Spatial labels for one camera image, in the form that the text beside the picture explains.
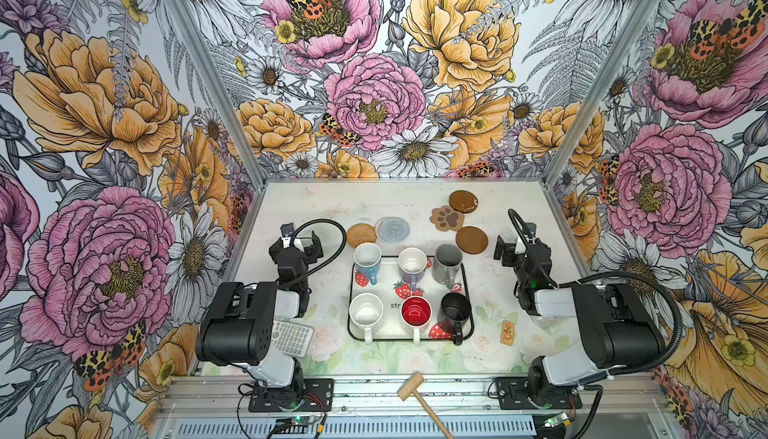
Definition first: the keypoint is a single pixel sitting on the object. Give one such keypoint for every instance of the black mug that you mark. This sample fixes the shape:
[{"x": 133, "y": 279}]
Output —
[{"x": 454, "y": 311}]

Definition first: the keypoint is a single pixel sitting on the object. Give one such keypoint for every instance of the woven straw round coaster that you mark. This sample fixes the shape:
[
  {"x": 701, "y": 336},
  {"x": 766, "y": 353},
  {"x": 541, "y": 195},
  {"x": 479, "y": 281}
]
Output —
[{"x": 361, "y": 233}]

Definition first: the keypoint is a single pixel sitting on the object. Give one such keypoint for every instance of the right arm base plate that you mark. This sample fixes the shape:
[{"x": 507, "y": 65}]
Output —
[{"x": 515, "y": 393}]

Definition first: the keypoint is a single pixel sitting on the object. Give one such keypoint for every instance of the strawberry print serving tray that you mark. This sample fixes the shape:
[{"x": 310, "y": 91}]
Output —
[{"x": 391, "y": 309}]

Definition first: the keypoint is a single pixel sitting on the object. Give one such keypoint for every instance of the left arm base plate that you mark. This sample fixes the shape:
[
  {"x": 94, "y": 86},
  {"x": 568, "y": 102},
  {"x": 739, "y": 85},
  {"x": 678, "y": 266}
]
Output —
[{"x": 316, "y": 395}]

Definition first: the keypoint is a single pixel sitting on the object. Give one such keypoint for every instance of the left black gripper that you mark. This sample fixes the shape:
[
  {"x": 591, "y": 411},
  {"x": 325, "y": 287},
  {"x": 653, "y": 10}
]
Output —
[{"x": 299, "y": 247}]

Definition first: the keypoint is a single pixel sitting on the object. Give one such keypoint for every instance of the wooden mallet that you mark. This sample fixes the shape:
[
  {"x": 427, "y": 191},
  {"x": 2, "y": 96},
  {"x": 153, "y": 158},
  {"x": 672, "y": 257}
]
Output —
[{"x": 410, "y": 389}]

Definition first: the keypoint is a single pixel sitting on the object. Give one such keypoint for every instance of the grey mug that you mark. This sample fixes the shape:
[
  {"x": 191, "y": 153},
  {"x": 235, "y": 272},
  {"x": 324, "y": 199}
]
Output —
[{"x": 447, "y": 262}]

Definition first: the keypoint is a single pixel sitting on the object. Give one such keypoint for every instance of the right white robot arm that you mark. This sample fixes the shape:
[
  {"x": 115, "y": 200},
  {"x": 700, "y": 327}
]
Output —
[{"x": 617, "y": 335}]

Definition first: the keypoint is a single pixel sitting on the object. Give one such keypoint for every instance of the purple white mug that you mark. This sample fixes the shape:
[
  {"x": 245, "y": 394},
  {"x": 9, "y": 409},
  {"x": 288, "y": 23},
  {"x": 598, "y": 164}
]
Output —
[{"x": 412, "y": 264}]

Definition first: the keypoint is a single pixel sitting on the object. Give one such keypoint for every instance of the small orange biscuit block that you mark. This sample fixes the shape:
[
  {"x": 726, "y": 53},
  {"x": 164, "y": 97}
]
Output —
[{"x": 507, "y": 335}]

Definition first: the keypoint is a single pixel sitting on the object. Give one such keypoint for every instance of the white calculator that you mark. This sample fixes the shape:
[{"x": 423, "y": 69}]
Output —
[{"x": 292, "y": 339}]

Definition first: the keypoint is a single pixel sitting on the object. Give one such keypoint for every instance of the brown paw shaped coaster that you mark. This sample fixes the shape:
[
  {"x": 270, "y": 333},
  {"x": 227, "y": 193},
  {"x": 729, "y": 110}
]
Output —
[{"x": 446, "y": 218}]

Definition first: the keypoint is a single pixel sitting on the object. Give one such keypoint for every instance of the red interior white mug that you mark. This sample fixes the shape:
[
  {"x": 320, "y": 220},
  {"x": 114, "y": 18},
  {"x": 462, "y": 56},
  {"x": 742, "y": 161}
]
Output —
[{"x": 416, "y": 313}]

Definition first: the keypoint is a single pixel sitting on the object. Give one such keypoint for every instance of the blue floral mug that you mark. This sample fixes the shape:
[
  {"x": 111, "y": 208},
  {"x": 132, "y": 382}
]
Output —
[{"x": 367, "y": 258}]

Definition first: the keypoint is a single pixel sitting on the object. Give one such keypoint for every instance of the brown cork round coaster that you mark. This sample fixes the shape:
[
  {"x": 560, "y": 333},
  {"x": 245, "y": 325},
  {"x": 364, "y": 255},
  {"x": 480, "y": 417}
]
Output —
[{"x": 472, "y": 240}]

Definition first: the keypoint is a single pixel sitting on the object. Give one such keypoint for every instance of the glossy brown round coaster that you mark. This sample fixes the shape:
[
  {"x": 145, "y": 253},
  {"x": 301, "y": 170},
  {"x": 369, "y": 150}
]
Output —
[{"x": 463, "y": 201}]

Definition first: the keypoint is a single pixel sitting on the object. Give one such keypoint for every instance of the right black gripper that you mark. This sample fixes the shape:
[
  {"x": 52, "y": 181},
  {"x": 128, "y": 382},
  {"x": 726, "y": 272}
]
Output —
[{"x": 514, "y": 254}]

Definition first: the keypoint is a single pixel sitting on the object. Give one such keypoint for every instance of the blue grey woven coaster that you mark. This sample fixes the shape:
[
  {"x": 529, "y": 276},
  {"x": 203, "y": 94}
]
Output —
[{"x": 392, "y": 229}]

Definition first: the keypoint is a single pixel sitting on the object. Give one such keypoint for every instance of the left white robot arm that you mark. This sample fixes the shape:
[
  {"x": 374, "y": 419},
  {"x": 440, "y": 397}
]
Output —
[{"x": 239, "y": 325}]

